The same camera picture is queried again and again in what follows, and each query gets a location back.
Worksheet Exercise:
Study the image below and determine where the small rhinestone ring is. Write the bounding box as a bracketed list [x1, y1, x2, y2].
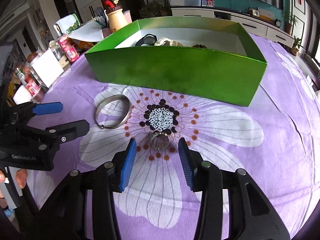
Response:
[149, 130, 170, 151]

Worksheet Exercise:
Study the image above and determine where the silver metal bangle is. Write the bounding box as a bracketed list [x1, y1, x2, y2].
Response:
[94, 94, 132, 130]

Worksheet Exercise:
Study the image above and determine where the black wrist watch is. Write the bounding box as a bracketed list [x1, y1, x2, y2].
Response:
[135, 34, 157, 47]

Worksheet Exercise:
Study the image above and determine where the left hand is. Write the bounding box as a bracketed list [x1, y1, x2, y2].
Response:
[1, 166, 23, 209]

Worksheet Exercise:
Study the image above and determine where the white paper box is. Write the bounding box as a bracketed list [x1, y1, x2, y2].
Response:
[30, 49, 63, 88]

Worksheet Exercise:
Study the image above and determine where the lower pink yogurt cup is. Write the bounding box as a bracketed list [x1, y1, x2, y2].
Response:
[65, 46, 79, 63]

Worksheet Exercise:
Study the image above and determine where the pink yogurt cup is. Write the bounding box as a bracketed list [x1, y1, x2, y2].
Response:
[57, 34, 72, 52]
[65, 46, 79, 63]

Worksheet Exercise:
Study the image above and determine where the upper pink yogurt cup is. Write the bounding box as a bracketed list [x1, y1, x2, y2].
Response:
[57, 34, 72, 52]

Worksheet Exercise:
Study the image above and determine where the purple floral tablecloth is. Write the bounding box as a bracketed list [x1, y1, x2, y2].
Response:
[27, 36, 319, 239]

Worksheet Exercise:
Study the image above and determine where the white paper sheet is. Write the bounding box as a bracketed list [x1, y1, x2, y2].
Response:
[67, 20, 104, 42]

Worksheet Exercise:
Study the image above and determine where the pink pen holder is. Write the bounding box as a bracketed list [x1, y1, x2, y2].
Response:
[101, 28, 112, 38]

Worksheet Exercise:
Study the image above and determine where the green cardboard box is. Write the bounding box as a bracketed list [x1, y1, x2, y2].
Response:
[85, 16, 267, 106]

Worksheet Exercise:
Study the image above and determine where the cream wrist watch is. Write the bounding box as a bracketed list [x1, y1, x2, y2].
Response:
[154, 37, 183, 47]

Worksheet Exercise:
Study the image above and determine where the yellow bear bottle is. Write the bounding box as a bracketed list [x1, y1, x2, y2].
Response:
[104, 0, 128, 33]

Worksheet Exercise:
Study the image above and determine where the white TV cabinet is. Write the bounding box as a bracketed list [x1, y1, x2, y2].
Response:
[171, 6, 295, 48]

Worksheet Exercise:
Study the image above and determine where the potted green plant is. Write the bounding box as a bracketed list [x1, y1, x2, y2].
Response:
[282, 10, 297, 35]

